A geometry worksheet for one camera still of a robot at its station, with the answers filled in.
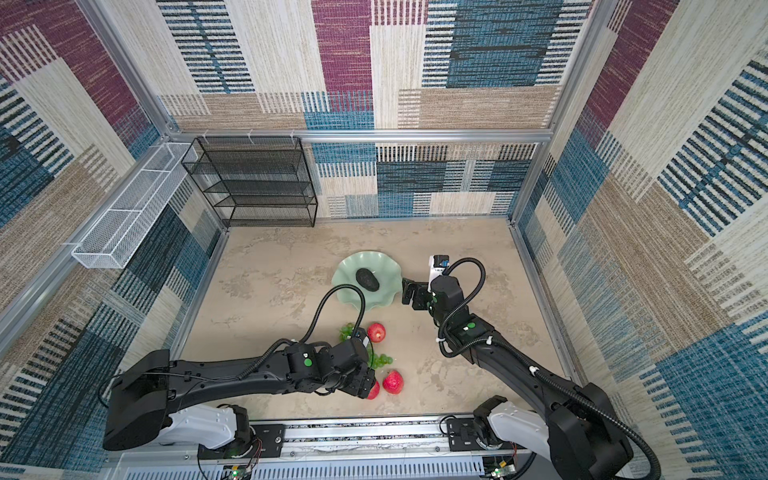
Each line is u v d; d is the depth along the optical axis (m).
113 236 0.71
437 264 0.71
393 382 0.78
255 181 1.10
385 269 1.02
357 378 0.69
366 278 0.98
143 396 0.41
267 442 0.73
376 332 0.86
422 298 0.73
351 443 0.74
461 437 0.73
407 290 0.74
